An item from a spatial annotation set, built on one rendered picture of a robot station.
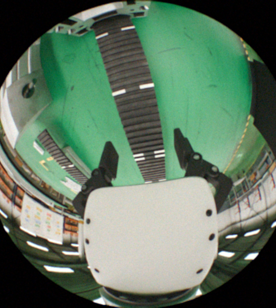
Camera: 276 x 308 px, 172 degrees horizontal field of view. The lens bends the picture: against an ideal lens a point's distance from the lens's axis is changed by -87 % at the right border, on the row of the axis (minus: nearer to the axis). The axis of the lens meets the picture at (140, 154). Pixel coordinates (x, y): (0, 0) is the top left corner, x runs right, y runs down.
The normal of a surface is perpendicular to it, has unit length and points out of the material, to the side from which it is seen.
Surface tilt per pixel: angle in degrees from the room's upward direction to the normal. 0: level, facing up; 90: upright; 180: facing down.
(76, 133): 0
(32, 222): 90
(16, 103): 90
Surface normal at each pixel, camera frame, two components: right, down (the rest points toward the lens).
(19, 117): 0.97, -0.17
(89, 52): 0.02, 0.73
